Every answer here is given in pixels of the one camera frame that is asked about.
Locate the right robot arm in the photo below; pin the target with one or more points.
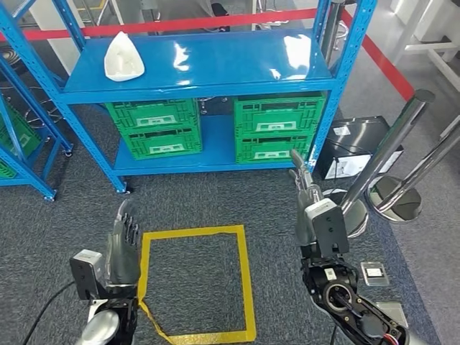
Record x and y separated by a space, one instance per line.
341 295

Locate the chrome stanchion post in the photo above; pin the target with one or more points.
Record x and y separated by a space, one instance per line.
387 148
332 33
424 165

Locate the plain silver floor outlet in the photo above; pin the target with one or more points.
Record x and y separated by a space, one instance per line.
395 312

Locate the blue metal shelf rack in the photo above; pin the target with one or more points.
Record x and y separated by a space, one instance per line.
32 177
216 62

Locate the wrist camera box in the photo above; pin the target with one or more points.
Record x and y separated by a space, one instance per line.
84 276
329 231

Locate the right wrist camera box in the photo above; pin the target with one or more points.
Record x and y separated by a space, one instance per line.
329 231

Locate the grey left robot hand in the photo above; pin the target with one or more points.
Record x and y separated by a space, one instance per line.
124 257

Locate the silver floor outlet white insert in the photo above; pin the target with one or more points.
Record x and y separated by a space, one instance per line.
374 273

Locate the white curved plastic part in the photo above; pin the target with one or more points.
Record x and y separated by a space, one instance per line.
124 59

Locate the black ribbed round base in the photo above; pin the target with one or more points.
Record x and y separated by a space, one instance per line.
9 57

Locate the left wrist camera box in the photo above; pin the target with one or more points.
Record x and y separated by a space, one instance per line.
84 276

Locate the chrome chair base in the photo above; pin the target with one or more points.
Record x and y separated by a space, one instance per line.
47 102
203 107

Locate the white table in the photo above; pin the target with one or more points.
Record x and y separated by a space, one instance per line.
53 28
431 46

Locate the red barrier belt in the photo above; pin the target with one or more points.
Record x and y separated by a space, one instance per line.
143 25
387 66

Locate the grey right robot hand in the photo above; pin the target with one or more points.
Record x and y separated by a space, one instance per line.
305 190

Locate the black box with labels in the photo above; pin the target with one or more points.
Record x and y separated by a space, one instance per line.
359 135

